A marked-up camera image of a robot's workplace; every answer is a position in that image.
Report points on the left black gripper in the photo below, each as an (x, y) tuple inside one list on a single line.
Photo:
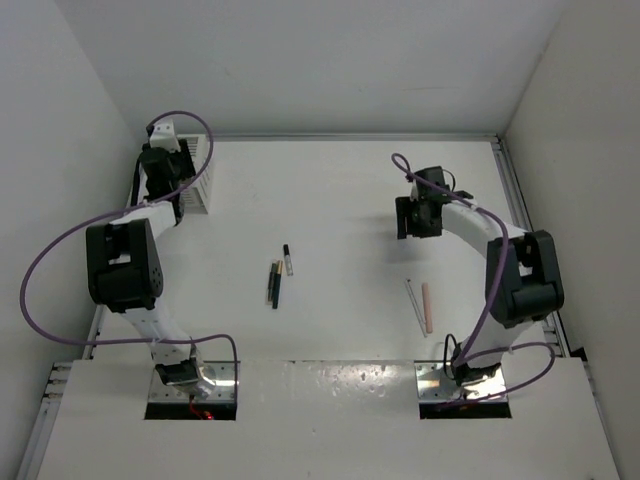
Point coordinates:
[(183, 159)]

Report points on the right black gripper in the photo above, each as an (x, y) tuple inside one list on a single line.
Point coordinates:
[(405, 206)]

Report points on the pink makeup stick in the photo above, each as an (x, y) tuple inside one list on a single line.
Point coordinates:
[(428, 320)]

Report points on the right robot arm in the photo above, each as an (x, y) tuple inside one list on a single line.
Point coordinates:
[(523, 282)]

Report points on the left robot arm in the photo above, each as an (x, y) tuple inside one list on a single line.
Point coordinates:
[(124, 268)]

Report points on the black grey makeup pencil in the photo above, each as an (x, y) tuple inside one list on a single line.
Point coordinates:
[(271, 280)]

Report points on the white two-slot organizer box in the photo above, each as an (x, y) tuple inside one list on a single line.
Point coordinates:
[(197, 198)]

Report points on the thin clear silver stick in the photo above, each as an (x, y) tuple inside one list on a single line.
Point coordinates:
[(417, 309)]

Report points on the black clear mascara tube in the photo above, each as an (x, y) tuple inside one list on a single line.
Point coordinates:
[(287, 260)]

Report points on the dark green gold pencil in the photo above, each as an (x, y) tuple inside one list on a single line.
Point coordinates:
[(277, 285)]

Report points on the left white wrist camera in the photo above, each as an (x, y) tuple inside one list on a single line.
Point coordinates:
[(163, 135)]

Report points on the aluminium frame rail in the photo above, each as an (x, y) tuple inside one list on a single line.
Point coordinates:
[(553, 328)]

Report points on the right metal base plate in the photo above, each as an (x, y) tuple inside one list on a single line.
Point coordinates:
[(434, 387)]

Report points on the metal base plate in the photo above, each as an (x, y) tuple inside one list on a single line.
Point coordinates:
[(218, 389), (434, 387)]

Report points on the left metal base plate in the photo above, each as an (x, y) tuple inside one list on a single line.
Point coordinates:
[(218, 389)]

